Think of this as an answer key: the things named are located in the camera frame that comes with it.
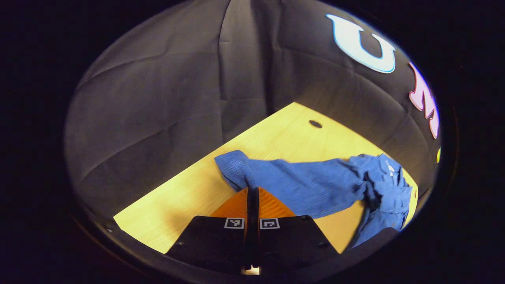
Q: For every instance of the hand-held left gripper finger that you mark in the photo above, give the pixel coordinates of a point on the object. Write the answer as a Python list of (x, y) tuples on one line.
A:
[(250, 205), (255, 205)]

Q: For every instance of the blue button-up shirt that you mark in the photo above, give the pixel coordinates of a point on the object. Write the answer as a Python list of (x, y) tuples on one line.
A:
[(315, 185)]

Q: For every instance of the round black table grommet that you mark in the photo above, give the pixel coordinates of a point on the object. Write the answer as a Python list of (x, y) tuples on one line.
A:
[(315, 124)]

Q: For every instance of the black backdrop cloth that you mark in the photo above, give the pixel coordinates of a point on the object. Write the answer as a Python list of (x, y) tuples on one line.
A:
[(158, 98)]

